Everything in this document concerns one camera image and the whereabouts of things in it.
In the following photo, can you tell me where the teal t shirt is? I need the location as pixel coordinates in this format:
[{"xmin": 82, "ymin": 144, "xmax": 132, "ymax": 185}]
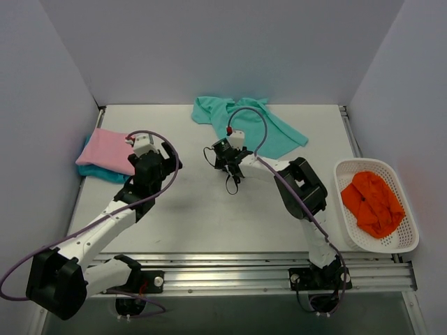
[{"xmin": 191, "ymin": 96, "xmax": 309, "ymax": 159}]

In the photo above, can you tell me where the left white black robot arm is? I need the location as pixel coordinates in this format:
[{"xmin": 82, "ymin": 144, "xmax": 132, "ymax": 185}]
[{"xmin": 26, "ymin": 142, "xmax": 182, "ymax": 320}]

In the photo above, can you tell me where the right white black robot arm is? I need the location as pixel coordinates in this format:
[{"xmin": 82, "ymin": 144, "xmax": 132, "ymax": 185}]
[{"xmin": 211, "ymin": 139, "xmax": 343, "ymax": 288}]

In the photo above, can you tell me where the folded pink t shirt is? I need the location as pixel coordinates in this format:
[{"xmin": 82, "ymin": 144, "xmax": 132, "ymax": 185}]
[{"xmin": 75, "ymin": 128, "xmax": 134, "ymax": 176}]

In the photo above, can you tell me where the folded teal t shirt underneath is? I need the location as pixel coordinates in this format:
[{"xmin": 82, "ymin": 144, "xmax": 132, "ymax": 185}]
[{"xmin": 76, "ymin": 135, "xmax": 130, "ymax": 184}]

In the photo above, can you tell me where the orange t shirt in basket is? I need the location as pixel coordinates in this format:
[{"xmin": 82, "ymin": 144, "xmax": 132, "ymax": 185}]
[{"xmin": 341, "ymin": 171, "xmax": 405, "ymax": 239}]

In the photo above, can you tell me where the white plastic perforated basket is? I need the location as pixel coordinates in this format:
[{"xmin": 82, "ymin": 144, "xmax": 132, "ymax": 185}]
[{"xmin": 333, "ymin": 158, "xmax": 420, "ymax": 254}]

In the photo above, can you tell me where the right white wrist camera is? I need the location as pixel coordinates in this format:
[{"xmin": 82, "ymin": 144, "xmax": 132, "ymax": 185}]
[{"xmin": 227, "ymin": 127, "xmax": 245, "ymax": 151}]

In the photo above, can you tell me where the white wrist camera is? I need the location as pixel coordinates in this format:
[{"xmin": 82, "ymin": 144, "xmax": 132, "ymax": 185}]
[
  {"xmin": 125, "ymin": 133, "xmax": 156, "ymax": 157},
  {"xmin": 227, "ymin": 127, "xmax": 245, "ymax": 151}
]

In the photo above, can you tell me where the black looped cable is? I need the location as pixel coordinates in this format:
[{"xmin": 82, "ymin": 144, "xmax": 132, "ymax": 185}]
[{"xmin": 203, "ymin": 146, "xmax": 242, "ymax": 195}]

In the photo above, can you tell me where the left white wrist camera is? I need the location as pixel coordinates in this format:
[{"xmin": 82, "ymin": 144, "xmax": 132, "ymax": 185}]
[{"xmin": 125, "ymin": 133, "xmax": 156, "ymax": 157}]

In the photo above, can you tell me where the aluminium rail frame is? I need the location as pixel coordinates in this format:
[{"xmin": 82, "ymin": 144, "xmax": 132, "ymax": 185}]
[{"xmin": 69, "ymin": 105, "xmax": 416, "ymax": 296}]

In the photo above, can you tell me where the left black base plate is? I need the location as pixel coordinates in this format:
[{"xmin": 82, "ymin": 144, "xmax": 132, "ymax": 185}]
[{"xmin": 106, "ymin": 270, "xmax": 165, "ymax": 295}]

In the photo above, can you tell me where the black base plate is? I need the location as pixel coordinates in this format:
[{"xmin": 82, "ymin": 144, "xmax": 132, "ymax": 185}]
[
  {"xmin": 106, "ymin": 270, "xmax": 165, "ymax": 295},
  {"xmin": 288, "ymin": 267, "xmax": 344, "ymax": 291}
]

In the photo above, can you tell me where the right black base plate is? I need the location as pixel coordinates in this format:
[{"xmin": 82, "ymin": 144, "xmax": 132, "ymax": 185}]
[{"xmin": 288, "ymin": 267, "xmax": 344, "ymax": 291}]

